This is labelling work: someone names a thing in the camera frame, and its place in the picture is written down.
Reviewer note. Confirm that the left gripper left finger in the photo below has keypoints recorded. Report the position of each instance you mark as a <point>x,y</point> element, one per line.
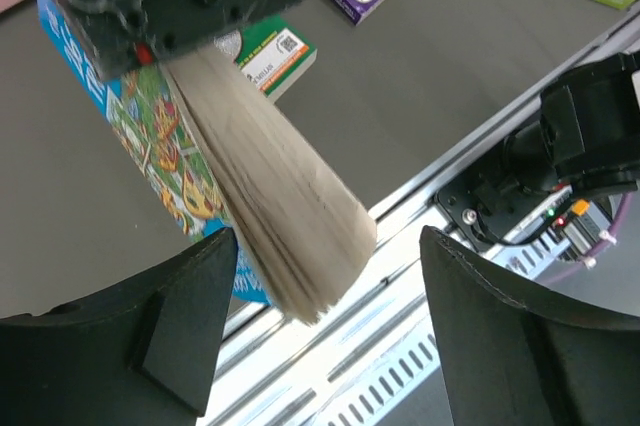
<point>140,352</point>

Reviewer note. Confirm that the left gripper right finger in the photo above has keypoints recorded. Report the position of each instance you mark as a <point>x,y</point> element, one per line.
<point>514,352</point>

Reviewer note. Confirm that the blue 26-storey treehouse book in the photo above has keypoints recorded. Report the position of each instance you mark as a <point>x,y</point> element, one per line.
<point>218,153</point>

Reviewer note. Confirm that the aluminium mounting rail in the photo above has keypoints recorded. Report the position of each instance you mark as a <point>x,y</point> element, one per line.
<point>372,350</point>

